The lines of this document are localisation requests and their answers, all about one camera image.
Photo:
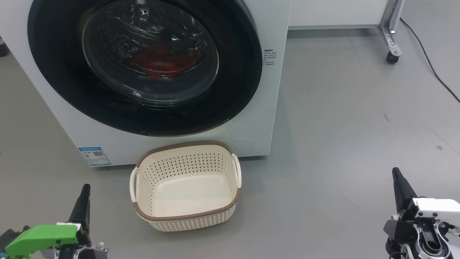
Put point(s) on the red and white garment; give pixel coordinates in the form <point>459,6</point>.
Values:
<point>161,61</point>

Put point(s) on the cream perforated laundry basket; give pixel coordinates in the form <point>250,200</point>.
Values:
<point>190,190</point>

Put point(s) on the black round glass washer door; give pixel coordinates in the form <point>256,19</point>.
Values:
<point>143,108</point>

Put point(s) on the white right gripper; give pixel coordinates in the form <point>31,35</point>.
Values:
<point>436,208</point>

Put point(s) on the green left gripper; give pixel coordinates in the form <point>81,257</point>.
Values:
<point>43,235</point>

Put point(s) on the white front-load washing machine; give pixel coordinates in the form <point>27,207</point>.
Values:
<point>54,118</point>

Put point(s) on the blue energy label sticker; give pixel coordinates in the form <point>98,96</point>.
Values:
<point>94,156</point>

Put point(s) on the white partition panel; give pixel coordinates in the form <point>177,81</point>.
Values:
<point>334,12</point>

